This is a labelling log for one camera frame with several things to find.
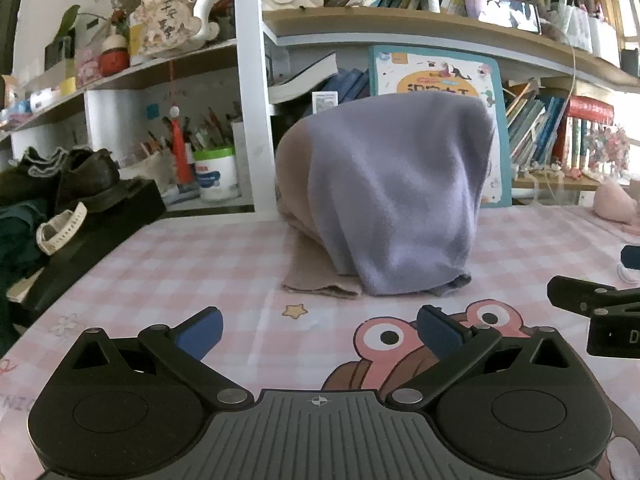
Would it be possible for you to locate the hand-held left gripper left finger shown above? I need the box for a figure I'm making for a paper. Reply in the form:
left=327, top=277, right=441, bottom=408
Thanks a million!
left=60, top=306, right=255, bottom=411

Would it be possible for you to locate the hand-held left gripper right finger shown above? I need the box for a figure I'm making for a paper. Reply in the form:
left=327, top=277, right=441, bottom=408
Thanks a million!
left=386, top=305, right=581, bottom=409

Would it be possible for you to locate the purple and beige sweater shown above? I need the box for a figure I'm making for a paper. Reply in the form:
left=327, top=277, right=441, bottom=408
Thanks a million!
left=275, top=94, right=497, bottom=298

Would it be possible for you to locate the pink plush toy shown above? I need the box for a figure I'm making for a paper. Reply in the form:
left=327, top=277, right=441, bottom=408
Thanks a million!
left=592, top=180, right=640, bottom=233

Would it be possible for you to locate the pink checked tablecloth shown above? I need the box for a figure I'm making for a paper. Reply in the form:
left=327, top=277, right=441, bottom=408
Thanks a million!
left=0, top=205, right=640, bottom=480

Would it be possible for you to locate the pink flower decoration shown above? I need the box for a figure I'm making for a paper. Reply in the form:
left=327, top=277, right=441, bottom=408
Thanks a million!
left=585, top=125, right=632, bottom=181

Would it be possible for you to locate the black box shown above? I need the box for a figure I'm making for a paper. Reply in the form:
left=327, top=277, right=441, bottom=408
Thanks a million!
left=7, top=180, right=168, bottom=328

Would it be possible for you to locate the thick red book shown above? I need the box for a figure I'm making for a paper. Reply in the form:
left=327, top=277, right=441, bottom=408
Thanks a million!
left=567, top=96, right=616, bottom=122

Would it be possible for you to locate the white jar green lid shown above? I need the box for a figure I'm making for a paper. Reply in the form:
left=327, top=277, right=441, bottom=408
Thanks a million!
left=192, top=146, right=240, bottom=203

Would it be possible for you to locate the row of upright books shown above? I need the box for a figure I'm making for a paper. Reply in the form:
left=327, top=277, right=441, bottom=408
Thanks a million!
left=502, top=80, right=618, bottom=171

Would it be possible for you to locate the white wristwatch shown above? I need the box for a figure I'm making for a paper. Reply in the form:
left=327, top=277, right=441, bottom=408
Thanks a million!
left=36, top=202, right=88, bottom=256

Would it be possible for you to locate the red tassel ornament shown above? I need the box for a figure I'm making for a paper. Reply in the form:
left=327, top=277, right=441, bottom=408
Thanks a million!
left=167, top=105, right=193, bottom=186

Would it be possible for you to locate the dark leather shoe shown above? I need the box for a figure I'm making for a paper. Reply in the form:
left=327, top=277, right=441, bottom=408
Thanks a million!
left=55, top=147, right=143, bottom=211

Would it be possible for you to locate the dark green cloth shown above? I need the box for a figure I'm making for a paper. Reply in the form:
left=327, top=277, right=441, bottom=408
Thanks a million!
left=0, top=199, right=51, bottom=286

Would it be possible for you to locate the bunch of pens and pencils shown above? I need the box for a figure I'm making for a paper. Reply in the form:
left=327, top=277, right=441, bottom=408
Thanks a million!
left=140, top=102, right=243, bottom=161

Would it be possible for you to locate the white storage box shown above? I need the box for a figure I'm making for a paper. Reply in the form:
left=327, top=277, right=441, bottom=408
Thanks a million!
left=590, top=15, right=622, bottom=67

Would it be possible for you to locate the white bookshelf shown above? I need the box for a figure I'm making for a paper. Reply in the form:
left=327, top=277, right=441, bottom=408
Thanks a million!
left=0, top=0, right=640, bottom=213

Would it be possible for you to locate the dark frilled cloth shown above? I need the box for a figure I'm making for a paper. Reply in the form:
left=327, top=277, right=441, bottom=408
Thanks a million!
left=15, top=146, right=69, bottom=181

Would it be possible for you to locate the white and orange carton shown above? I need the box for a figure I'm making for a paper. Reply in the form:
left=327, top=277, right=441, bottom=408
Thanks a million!
left=312, top=91, right=338, bottom=116

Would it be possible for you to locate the illustrated children's book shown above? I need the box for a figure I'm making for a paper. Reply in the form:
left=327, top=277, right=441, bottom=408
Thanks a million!
left=369, top=45, right=513, bottom=208

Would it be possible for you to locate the stack of blue books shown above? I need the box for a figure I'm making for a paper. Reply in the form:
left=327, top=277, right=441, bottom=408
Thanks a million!
left=332, top=67, right=372, bottom=103

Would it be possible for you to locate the thick open book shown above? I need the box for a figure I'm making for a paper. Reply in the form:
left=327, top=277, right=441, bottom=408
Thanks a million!
left=269, top=52, right=338, bottom=106

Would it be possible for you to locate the red and white doll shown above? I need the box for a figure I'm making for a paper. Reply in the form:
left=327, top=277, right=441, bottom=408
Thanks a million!
left=99, top=34, right=132, bottom=77

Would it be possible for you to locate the white patterned ornament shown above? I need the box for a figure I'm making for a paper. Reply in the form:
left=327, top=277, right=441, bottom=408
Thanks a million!
left=131, top=0, right=221, bottom=56

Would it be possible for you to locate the tablet with dark frame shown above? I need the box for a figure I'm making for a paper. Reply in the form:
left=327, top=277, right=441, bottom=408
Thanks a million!
left=462, top=0, right=542, bottom=35

